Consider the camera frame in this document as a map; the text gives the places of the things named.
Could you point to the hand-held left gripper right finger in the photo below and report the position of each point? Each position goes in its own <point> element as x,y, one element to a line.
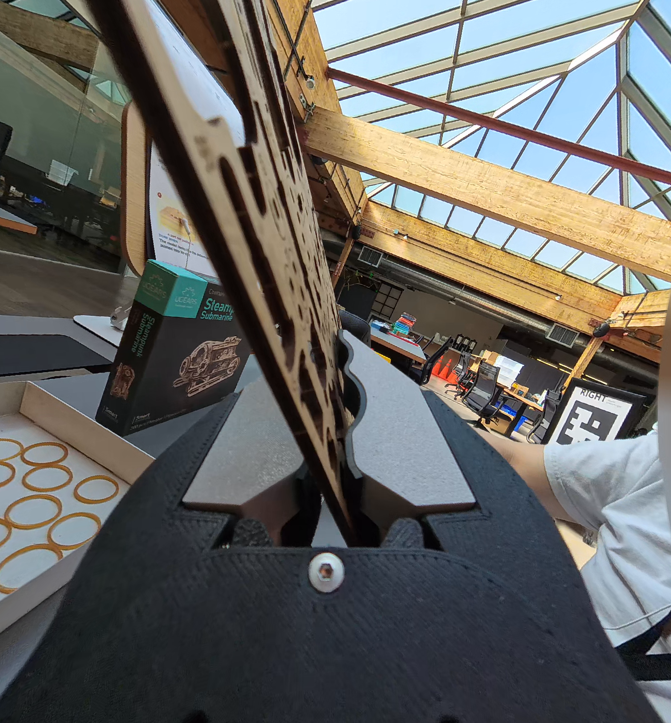
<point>409,446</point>

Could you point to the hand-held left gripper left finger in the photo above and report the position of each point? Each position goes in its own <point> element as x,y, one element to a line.
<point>239,452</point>

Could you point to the laser-cut wooden parts sheet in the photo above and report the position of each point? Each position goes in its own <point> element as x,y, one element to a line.
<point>245,186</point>

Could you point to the person's right forearm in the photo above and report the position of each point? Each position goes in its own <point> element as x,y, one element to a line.
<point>516,469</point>

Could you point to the black model kit box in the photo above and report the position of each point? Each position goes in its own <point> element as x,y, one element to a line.
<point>160,361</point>

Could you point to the orange traffic cones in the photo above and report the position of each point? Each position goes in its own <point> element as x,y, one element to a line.
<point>443,366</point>

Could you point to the black office chair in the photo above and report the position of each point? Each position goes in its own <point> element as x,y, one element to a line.
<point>545,418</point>
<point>438,358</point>
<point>482,392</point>

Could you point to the white office desk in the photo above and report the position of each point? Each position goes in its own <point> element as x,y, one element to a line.
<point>397,345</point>

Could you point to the stack of colourful boxes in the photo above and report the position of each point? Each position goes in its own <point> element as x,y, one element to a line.
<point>404,325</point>

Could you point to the white cardboard tray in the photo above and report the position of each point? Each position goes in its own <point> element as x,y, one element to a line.
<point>87,452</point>

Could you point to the group of tan rubber bands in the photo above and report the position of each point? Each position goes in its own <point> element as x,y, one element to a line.
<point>76,490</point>

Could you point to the black framed tag sign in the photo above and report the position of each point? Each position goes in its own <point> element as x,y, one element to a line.
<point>595,418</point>

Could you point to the black round ceiling fixture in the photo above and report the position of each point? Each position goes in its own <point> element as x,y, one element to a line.
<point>601,329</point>

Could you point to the black table mat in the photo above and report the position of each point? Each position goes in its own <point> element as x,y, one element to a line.
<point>30,353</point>

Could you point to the wooden framed display board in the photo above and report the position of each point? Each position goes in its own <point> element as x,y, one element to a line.
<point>135,186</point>

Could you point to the wall air vent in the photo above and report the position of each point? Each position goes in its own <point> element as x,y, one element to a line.
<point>561,334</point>
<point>370,256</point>

